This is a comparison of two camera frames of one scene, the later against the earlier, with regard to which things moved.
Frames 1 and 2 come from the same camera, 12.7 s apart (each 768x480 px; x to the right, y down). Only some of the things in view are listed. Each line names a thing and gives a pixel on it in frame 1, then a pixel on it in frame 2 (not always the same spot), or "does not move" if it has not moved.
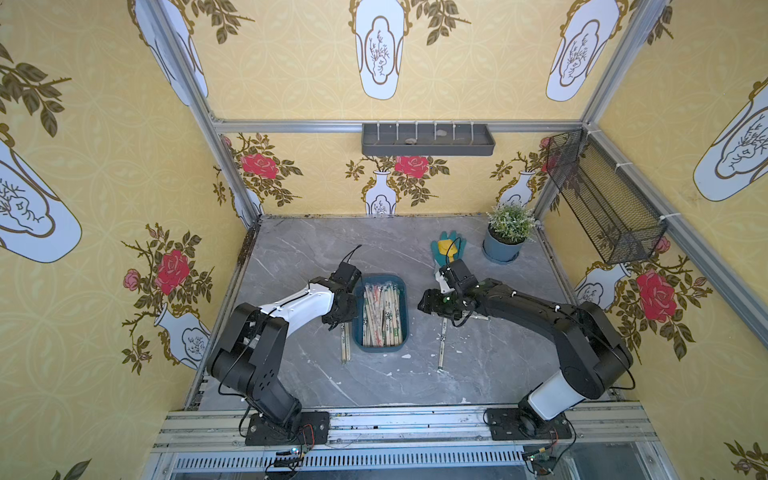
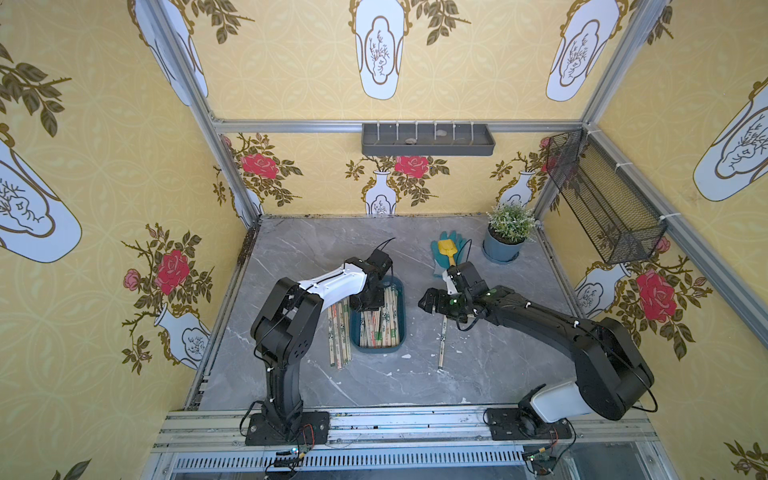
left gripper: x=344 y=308 → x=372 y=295
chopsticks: x=442 y=345 does not move
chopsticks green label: x=345 y=339 does not move
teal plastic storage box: x=402 y=283 does not move
